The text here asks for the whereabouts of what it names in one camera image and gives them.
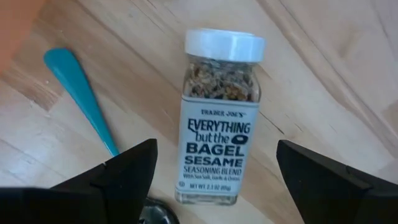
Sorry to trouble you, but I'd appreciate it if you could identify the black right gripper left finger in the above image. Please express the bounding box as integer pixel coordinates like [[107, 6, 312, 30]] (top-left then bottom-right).
[[0, 138, 159, 224]]

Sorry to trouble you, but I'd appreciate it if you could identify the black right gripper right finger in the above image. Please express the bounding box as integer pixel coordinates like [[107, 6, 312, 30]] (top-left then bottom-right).
[[275, 139, 398, 224]]

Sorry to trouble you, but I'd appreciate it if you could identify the teal handled black spoon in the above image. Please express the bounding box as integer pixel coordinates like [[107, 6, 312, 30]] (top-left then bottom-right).
[[43, 47, 180, 224]]

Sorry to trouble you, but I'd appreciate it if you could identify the seasoning jar white lid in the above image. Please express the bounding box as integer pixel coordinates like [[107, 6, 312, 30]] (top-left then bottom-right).
[[174, 28, 267, 206]]

